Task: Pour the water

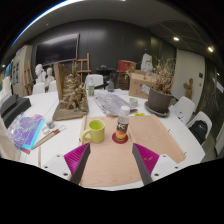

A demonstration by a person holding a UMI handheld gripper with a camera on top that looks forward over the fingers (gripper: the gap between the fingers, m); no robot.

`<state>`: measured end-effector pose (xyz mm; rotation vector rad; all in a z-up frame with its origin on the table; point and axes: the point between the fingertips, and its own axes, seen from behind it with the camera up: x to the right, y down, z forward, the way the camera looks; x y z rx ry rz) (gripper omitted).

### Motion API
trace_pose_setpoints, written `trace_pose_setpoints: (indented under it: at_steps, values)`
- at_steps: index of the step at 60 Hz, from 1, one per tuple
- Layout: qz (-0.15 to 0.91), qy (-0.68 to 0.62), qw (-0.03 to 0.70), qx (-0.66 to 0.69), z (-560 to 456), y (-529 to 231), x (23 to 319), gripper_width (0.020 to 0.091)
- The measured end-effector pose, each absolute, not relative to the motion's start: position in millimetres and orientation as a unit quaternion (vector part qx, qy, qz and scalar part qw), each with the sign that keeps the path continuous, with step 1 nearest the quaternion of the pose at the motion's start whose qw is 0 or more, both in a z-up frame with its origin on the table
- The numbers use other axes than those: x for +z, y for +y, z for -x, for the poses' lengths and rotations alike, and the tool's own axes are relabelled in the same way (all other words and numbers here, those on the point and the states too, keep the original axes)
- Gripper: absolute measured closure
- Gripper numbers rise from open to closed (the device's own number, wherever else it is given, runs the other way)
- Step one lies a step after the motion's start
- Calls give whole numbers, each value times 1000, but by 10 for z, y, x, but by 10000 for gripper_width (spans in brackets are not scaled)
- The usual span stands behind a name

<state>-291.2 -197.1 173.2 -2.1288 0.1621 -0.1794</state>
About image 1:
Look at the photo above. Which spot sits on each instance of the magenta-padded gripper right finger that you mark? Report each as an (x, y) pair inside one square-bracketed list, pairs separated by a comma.
[(146, 160)]

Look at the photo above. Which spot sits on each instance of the yellow sticky note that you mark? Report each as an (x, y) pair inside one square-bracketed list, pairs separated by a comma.
[(139, 114)]

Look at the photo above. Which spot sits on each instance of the small wooden easel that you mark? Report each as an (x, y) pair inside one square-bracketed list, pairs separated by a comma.
[(88, 66)]

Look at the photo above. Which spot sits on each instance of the colourful book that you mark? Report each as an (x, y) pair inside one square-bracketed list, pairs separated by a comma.
[(26, 131)]

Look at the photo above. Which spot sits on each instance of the brown sculpture on wooden base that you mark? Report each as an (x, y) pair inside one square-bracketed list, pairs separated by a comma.
[(73, 96)]

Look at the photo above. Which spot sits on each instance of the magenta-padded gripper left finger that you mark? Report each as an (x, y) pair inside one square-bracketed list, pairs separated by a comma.
[(75, 160)]

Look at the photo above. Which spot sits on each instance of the green spray bottle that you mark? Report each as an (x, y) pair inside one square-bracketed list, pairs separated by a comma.
[(91, 88)]

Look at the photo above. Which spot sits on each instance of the brown cardboard box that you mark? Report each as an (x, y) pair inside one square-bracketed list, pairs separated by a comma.
[(138, 85)]

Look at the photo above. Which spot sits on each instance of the ceiling spot lights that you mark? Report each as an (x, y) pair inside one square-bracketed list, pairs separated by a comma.
[(176, 38)]

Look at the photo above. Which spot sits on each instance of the small glass jar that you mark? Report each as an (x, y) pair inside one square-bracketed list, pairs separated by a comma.
[(133, 102)]

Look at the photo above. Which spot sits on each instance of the yellow-green mug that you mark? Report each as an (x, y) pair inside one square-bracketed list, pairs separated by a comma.
[(96, 131)]

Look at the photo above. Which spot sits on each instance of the wooden figure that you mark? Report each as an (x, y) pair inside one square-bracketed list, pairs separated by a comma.
[(188, 88)]

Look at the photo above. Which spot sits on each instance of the dried plant in grey pot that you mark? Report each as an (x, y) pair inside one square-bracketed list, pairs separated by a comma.
[(159, 101)]

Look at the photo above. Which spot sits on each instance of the tall wooden easel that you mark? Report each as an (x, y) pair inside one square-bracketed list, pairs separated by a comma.
[(28, 78)]

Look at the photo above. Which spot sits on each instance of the clear bottle with black label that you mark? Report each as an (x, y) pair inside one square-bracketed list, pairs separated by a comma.
[(122, 128)]

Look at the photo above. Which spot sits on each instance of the grey plant saucer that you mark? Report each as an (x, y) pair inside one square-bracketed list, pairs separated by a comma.
[(156, 114)]

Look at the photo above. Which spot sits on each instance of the black wall screen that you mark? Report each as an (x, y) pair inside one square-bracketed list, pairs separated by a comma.
[(56, 48)]

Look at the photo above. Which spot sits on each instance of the flat round red coaster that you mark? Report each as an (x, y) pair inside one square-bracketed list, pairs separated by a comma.
[(114, 139)]

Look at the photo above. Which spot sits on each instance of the light wooden board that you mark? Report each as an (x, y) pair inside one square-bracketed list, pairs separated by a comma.
[(156, 136), (106, 163)]

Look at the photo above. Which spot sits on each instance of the white wrapped figure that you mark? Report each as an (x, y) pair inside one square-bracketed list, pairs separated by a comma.
[(146, 62)]

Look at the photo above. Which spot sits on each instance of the white plaster bust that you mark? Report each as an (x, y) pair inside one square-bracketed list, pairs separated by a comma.
[(50, 75), (39, 71)]

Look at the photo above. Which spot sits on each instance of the small paint jar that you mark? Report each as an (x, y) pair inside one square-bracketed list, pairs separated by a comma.
[(50, 124)]

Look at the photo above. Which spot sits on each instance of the red box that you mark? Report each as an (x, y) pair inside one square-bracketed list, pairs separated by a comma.
[(126, 65)]

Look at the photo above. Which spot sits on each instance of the paint brush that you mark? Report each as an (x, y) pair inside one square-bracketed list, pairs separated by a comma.
[(50, 136)]

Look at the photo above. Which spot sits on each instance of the black case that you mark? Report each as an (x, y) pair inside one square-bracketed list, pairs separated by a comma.
[(8, 101), (16, 111)]

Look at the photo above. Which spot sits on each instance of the black backpack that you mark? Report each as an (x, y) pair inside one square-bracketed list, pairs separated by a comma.
[(198, 131)]

